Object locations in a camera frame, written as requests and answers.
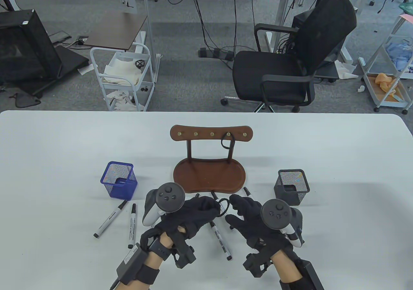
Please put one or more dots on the person's right hand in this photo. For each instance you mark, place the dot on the person's right hand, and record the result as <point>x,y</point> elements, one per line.
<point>248,225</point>

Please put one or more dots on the person's left hand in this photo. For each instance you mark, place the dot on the person's left hand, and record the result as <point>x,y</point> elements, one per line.
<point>200,212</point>

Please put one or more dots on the black elastic band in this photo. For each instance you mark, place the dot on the black elastic band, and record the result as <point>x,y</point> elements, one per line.
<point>229,206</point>
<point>222,142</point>

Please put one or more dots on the group of white markers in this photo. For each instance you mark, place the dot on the group of white markers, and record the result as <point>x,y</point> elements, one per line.
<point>220,238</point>

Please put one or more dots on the person's left forearm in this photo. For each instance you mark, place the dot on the person's left forearm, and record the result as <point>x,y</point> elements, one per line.
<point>166,236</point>

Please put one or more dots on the person's right forearm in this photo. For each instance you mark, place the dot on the person's right forearm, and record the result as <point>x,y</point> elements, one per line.
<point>287,267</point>

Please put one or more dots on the grey white handheld controller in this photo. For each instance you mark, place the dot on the grey white handheld controller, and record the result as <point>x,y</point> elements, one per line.
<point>167,198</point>
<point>274,214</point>

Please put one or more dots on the brown wooden hook rack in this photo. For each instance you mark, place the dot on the brown wooden hook rack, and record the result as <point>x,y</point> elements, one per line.
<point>229,173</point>

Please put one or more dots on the black mesh pen holder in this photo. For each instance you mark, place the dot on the black mesh pen holder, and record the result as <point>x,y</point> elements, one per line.
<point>292,176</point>

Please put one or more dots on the black labelled battery box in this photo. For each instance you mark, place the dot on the black labelled battery box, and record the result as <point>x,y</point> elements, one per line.
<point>130,264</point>

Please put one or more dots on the blue mesh pen holder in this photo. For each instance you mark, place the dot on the blue mesh pen holder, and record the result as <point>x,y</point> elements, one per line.
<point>116,170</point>

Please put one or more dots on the white round-railed utility cart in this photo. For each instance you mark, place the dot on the white round-railed utility cart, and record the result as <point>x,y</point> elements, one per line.
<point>140,99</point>

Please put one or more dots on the black mesh office chair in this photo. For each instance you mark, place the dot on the black mesh office chair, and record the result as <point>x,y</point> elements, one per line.
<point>274,77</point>

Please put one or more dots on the black power strip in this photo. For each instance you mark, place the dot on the black power strip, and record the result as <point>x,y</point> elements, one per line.
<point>214,53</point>

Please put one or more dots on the small black round object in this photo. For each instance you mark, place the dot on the small black round object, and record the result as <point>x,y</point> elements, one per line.
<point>139,63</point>

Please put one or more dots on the white cloth bag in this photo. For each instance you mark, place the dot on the white cloth bag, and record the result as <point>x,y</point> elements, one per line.
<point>124,70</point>

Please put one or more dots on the small crumpled paper ball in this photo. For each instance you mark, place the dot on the small crumpled paper ball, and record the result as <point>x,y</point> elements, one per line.
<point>360,88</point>

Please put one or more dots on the crumpled white paper sheet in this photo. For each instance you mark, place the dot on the crumpled white paper sheet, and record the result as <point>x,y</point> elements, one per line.
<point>345,70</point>

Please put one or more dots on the small white paper sheet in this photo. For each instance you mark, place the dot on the small white paper sheet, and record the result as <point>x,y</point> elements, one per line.
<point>85,70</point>

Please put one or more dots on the white cart with wooden shelves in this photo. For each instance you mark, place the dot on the white cart with wooden shelves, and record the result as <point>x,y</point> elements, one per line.
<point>392,105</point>

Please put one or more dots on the orange cloth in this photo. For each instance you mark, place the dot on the orange cloth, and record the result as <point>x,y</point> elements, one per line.
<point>384,80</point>

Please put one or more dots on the brown top side table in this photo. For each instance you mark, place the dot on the brown top side table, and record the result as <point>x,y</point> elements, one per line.
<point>116,31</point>

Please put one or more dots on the black computer tower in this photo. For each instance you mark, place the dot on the black computer tower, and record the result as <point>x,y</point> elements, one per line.
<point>298,18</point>

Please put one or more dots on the blue cloth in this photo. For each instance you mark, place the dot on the blue cloth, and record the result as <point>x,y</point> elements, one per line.
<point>400,56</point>

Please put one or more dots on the black equipment case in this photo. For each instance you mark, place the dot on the black equipment case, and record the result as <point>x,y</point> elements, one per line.
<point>22,44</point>

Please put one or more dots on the green bag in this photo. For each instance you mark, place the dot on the green bag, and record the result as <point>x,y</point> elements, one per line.
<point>407,7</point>

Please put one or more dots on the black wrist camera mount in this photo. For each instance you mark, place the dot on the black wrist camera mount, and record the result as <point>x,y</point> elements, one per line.
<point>256,264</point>
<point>184,254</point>

